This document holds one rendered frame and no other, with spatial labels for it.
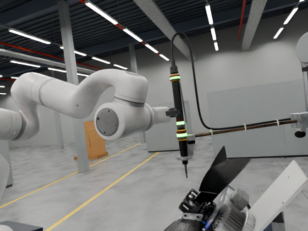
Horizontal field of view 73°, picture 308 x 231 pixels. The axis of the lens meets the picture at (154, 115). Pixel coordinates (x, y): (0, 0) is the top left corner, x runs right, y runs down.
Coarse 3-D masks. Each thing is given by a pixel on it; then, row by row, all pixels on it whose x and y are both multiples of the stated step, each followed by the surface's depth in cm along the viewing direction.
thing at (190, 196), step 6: (186, 198) 96; (192, 198) 96; (180, 204) 98; (186, 204) 96; (192, 204) 95; (198, 204) 95; (204, 204) 97; (210, 204) 97; (186, 210) 96; (192, 210) 95; (198, 210) 94; (204, 210) 95; (210, 210) 93; (204, 216) 92; (204, 222) 91
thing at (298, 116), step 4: (300, 112) 104; (304, 112) 101; (292, 116) 102; (296, 116) 100; (300, 116) 98; (304, 116) 97; (300, 120) 98; (304, 120) 97; (292, 124) 103; (296, 124) 100; (300, 124) 98; (304, 124) 97
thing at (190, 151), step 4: (188, 136) 90; (192, 136) 90; (188, 140) 90; (192, 140) 89; (188, 144) 90; (188, 148) 90; (192, 148) 90; (188, 152) 91; (192, 152) 90; (176, 156) 91; (180, 156) 90; (188, 156) 88
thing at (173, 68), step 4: (172, 60) 89; (172, 64) 89; (172, 68) 88; (176, 68) 89; (172, 72) 89; (176, 72) 92; (184, 140) 89; (180, 144) 89; (184, 144) 89; (180, 148) 90; (184, 148) 89; (180, 152) 90; (184, 152) 89; (184, 156) 89; (184, 160) 90; (184, 164) 90
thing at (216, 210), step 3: (216, 207) 96; (219, 207) 97; (216, 210) 94; (213, 213) 94; (216, 213) 93; (210, 216) 93; (213, 216) 92; (210, 219) 91; (213, 219) 91; (207, 222) 92; (210, 222) 91; (204, 225) 94; (207, 225) 91; (204, 228) 92
